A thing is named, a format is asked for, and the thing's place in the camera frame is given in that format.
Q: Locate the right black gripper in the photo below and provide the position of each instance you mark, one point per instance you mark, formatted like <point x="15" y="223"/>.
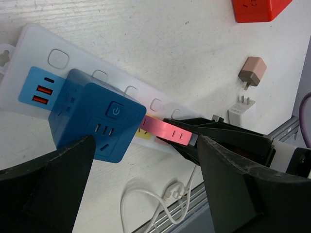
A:
<point x="282" y="157"/>

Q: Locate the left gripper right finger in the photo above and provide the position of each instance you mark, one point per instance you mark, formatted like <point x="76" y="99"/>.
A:
<point x="246" y="197"/>

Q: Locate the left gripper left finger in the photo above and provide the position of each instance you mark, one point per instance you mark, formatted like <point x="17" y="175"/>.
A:
<point x="43" y="195"/>

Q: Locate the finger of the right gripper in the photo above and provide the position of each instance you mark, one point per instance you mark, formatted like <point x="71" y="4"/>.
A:
<point x="189" y="152"/>

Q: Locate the pink plug adapter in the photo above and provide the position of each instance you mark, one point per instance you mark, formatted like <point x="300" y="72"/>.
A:
<point x="165" y="130"/>

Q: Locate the blue cube socket adapter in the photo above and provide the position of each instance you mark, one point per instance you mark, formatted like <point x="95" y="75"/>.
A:
<point x="88" y="106"/>

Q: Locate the white multicolour power strip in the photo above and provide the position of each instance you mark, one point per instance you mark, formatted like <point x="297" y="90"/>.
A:
<point x="34" y="72"/>

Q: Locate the red cube socket adapter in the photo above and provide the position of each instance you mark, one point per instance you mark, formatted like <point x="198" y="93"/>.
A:
<point x="255" y="11"/>

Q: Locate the white plug adapter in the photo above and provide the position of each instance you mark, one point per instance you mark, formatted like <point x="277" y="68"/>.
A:
<point x="242" y="114"/>

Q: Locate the rose gold plug adapter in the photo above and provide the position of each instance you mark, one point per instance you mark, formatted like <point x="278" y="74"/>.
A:
<point x="252" y="71"/>

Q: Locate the aluminium frame rail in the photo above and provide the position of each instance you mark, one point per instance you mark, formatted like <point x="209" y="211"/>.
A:
<point x="253" y="183"/>

